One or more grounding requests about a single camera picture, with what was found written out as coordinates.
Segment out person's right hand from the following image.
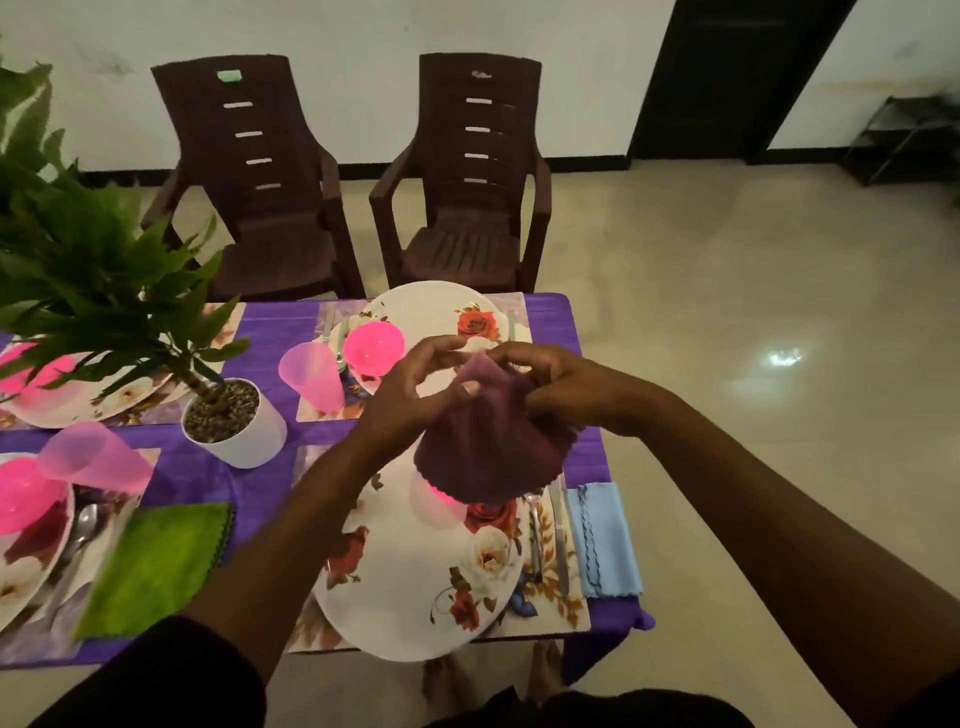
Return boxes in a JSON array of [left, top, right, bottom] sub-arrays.
[[487, 341, 661, 438]]

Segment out person's left hand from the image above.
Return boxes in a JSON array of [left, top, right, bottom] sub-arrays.
[[352, 335, 481, 459]]

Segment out light pink plastic cup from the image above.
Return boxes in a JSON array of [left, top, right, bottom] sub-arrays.
[[278, 341, 346, 415], [37, 421, 155, 496]]

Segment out pink zigzag edged cloth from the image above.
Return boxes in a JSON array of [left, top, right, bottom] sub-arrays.
[[412, 352, 583, 508]]

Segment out white rose print plate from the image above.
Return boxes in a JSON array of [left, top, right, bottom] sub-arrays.
[[344, 281, 515, 399], [311, 442, 526, 664], [0, 344, 174, 430], [0, 453, 76, 631]]

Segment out floral print placemat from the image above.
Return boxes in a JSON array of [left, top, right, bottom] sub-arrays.
[[296, 292, 534, 424], [0, 448, 161, 665], [287, 442, 592, 654], [0, 302, 247, 433]]

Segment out white zigzag edged cloth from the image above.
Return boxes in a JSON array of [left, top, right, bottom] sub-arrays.
[[566, 482, 645, 600]]

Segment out green ribbed mat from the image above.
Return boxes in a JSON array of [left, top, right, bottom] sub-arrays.
[[74, 502, 235, 640]]

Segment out person's right forearm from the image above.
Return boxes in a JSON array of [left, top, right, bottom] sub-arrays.
[[637, 389, 960, 728]]

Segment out person's right foot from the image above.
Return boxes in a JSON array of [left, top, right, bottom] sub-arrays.
[[528, 641, 568, 703]]

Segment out person's foot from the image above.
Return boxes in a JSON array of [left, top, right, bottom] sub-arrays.
[[421, 656, 460, 714], [528, 641, 568, 703]]

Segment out person's left foot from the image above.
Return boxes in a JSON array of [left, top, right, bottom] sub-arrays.
[[421, 656, 460, 714]]

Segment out person's black shirt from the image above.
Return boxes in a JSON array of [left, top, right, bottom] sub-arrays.
[[29, 614, 960, 728]]

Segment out green plant in white pot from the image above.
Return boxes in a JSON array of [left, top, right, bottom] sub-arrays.
[[0, 63, 289, 470]]

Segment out purple tablecloth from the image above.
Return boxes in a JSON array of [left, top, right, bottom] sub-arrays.
[[0, 292, 656, 684]]

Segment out brown plastic armchair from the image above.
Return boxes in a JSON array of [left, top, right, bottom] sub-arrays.
[[368, 52, 553, 295], [140, 53, 367, 303]]

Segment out dark wooden door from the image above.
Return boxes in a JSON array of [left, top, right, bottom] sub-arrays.
[[628, 0, 858, 163]]

